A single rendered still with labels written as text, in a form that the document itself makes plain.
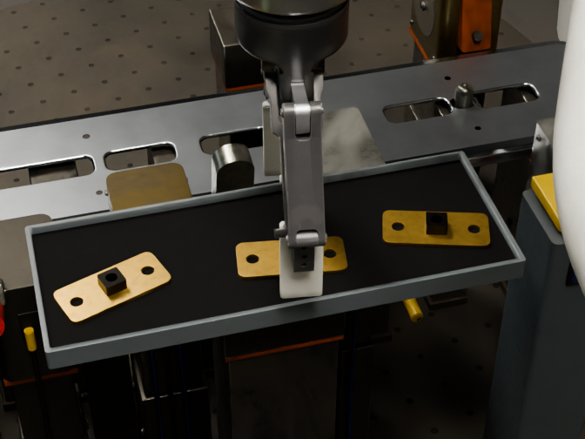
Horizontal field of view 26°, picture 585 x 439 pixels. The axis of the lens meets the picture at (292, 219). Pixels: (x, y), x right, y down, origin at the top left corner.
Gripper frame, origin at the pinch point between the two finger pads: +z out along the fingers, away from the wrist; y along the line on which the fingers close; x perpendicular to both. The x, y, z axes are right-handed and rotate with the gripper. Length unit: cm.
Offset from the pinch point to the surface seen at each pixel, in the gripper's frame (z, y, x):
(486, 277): 4.5, -3.1, -14.7
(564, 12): 110, 190, -88
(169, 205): 3.7, 6.6, 9.2
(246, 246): 3.8, 1.4, 3.3
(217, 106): 20.1, 41.1, 3.9
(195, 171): 20.1, 30.4, 6.8
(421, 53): 27, 59, -23
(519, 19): 120, 203, -81
